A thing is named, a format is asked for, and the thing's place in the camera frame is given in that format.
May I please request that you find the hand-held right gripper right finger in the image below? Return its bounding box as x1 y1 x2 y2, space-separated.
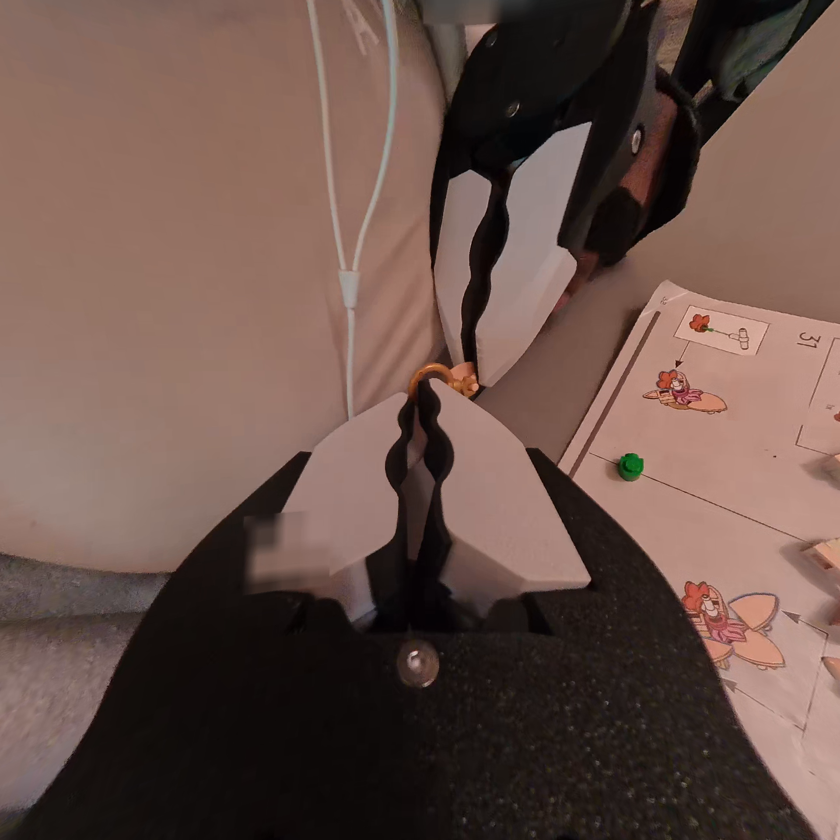
417 379 593 619

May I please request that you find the white earphone cable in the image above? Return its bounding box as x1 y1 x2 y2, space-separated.
305 0 401 421

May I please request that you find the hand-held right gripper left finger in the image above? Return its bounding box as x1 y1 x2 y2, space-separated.
249 392 417 623

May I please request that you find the person's left hand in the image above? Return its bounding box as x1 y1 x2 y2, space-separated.
556 74 686 312

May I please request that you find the open building instruction booklet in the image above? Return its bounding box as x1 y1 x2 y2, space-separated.
558 281 840 840

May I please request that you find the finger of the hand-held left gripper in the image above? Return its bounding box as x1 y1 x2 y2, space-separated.
462 122 593 389
432 171 498 389

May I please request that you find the gold ring with peach petal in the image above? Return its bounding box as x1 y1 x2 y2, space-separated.
408 362 481 399

